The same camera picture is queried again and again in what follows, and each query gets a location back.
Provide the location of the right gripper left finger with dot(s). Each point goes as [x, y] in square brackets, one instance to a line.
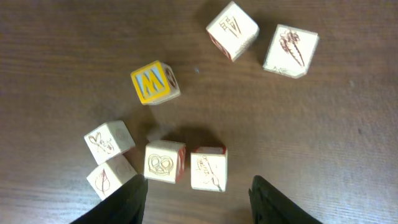
[125, 206]

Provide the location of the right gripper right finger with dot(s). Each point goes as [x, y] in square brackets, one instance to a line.
[269, 205]

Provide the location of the pretzel picture wooden block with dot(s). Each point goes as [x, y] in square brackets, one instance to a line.
[164, 161]

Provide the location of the green sided picture block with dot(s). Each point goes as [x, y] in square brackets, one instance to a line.
[209, 168]

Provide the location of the leaf picture blue block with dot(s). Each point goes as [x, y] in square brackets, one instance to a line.
[110, 176]

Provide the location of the bunny picture wooden block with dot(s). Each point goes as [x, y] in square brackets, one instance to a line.
[109, 140]

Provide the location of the yellow framed letter block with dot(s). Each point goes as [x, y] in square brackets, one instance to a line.
[155, 83]

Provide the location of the carrot picture wooden block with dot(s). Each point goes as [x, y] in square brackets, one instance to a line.
[290, 51]

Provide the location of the block with red side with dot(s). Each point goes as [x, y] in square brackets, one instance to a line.
[233, 31]

